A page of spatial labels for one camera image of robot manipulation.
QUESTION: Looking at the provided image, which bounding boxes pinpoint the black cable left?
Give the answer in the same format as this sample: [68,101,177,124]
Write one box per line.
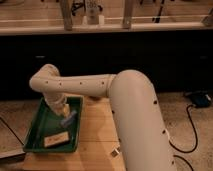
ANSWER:
[0,115,26,148]

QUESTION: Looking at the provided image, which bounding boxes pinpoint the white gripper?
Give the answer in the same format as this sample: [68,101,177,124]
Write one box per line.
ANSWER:
[55,104,77,126]

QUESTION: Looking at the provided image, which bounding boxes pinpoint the tan sponge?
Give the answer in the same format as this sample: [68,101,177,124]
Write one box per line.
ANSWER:
[44,132,69,147]

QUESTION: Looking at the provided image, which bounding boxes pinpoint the wooden frame leg left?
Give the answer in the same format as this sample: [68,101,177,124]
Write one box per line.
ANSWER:
[59,0,73,31]

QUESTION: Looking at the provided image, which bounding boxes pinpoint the black power adapter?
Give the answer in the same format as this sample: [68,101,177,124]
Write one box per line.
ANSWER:
[190,93,211,108]

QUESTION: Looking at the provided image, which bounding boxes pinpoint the wooden frame leg right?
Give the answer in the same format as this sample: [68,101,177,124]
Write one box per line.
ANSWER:
[122,0,133,29]

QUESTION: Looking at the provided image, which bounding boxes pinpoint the green plastic tray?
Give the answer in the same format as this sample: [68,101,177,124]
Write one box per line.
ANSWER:
[23,96,83,153]

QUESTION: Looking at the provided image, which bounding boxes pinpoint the wooden frame leg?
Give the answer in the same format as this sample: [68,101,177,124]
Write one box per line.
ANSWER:
[59,0,73,31]
[122,0,133,29]

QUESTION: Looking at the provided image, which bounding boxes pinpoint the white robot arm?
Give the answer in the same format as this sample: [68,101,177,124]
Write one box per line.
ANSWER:
[29,64,177,171]

